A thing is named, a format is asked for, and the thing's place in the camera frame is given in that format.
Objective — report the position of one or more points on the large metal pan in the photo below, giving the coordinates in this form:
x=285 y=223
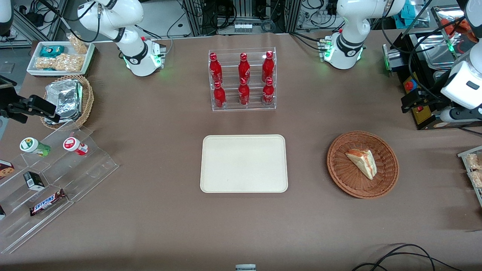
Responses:
x=440 y=75

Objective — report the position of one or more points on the tan wicker basket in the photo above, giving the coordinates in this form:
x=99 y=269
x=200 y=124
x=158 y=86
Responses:
x=88 y=98

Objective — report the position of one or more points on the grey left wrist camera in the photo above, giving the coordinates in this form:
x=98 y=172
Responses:
x=459 y=115

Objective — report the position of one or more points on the silver foil wrapped package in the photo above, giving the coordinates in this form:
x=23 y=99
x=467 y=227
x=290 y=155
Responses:
x=66 y=99

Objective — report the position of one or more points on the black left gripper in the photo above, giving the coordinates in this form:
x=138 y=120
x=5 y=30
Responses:
x=430 y=100

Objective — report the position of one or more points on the green lid drink bottle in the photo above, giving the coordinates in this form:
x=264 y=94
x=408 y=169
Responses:
x=31 y=145

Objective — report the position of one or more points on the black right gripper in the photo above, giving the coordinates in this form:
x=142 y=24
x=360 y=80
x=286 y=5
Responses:
x=7 y=98

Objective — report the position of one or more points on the small black box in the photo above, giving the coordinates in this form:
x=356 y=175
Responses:
x=34 y=180

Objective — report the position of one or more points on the red cola bottle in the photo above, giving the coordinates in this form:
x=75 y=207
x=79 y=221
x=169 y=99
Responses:
x=268 y=94
x=267 y=67
x=219 y=96
x=244 y=67
x=244 y=94
x=215 y=69

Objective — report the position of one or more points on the clear bag of pastry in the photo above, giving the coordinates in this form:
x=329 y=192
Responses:
x=474 y=161
x=476 y=179

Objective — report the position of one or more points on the small clear snack bag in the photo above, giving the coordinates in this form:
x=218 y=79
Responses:
x=78 y=44

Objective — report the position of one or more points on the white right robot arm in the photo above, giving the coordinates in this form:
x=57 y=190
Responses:
x=128 y=37

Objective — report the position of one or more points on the red emergency stop knob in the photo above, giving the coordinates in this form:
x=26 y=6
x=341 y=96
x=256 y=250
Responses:
x=409 y=85

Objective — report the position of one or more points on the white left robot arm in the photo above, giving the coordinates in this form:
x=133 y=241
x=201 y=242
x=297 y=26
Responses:
x=350 y=26

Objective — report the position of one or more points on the red food in cabinet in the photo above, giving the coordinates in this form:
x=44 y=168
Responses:
x=457 y=26

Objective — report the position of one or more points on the silver cylinder green rim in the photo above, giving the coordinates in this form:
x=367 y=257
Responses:
x=392 y=58

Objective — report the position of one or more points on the large clear peanut snack bag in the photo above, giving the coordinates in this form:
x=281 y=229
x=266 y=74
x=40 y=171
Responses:
x=60 y=63

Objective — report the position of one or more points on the brown table cloth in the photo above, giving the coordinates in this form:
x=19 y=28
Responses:
x=158 y=226

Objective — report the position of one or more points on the small metal pan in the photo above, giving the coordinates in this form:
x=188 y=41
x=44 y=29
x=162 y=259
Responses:
x=437 y=52

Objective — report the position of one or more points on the clear acrylic bottle rack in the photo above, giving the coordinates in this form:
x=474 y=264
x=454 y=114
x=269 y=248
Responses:
x=231 y=109

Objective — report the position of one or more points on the triangular sandwich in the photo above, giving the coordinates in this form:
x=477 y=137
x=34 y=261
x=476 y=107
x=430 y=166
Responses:
x=363 y=162

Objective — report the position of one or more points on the brown cookie box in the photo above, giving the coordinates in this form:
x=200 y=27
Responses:
x=5 y=170

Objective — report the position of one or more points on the black food warmer cabinet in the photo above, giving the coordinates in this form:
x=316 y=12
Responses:
x=423 y=123

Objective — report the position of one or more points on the red lid drink bottle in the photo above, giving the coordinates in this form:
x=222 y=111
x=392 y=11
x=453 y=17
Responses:
x=73 y=145

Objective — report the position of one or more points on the round brown wicker basket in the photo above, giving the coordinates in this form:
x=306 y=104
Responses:
x=346 y=180

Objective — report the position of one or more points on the grey device at table edge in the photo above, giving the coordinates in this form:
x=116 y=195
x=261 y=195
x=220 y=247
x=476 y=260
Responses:
x=245 y=268

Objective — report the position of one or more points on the teal cardboard box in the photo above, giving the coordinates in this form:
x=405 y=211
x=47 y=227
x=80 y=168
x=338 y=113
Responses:
x=407 y=9

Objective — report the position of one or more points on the white plastic snack tray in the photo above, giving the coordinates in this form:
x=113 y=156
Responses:
x=33 y=69

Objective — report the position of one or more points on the cream rectangular tray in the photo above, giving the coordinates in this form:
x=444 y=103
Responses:
x=244 y=163

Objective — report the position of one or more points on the clear acrylic stepped stand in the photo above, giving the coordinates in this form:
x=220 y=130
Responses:
x=90 y=169

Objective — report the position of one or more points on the Snickers chocolate bar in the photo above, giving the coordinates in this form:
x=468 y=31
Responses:
x=47 y=202

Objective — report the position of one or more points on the teal snack packet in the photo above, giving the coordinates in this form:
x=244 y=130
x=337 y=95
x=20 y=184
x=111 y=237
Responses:
x=52 y=51

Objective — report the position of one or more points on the white power strip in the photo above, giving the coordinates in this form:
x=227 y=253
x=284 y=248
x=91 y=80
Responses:
x=243 y=27

